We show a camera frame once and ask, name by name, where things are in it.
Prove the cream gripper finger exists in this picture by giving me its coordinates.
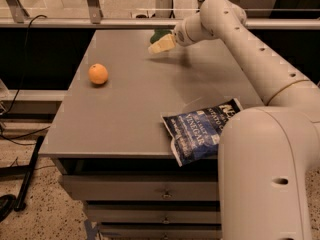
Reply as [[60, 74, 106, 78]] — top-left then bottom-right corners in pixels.
[[148, 34, 176, 54]]

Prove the green and yellow sponge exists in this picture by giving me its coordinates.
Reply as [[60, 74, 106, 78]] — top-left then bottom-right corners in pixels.
[[150, 29, 171, 44]]

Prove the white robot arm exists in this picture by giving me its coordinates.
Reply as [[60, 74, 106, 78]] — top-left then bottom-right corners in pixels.
[[149, 0, 320, 240]]

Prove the orange fruit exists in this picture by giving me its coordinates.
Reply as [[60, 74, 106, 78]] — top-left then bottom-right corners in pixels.
[[88, 63, 108, 85]]

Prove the blue Kettle chips bag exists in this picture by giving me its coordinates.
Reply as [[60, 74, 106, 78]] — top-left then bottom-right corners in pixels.
[[162, 98, 242, 166]]

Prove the grey drawer cabinet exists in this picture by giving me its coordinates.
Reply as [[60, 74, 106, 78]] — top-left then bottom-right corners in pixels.
[[38, 29, 268, 240]]

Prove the top grey drawer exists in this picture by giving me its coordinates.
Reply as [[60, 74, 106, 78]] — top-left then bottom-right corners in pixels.
[[59, 175, 219, 201]]

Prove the grey drawer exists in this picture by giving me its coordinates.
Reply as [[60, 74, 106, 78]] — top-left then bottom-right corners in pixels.
[[59, 175, 219, 201], [98, 223, 222, 240], [84, 201, 221, 224]]

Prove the middle grey drawer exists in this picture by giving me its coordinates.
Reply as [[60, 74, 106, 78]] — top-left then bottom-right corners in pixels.
[[84, 201, 221, 224]]

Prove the black stand leg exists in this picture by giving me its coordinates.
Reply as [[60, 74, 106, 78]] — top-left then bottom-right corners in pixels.
[[0, 136, 44, 221]]

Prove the bottom grey drawer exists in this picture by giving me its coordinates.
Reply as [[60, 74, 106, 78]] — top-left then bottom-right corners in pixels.
[[98, 223, 222, 240]]

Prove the black cable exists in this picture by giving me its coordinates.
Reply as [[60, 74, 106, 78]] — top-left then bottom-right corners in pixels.
[[0, 14, 51, 146]]

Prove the metal railing frame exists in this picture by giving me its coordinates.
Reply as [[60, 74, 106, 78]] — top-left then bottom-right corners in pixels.
[[0, 0, 320, 30]]

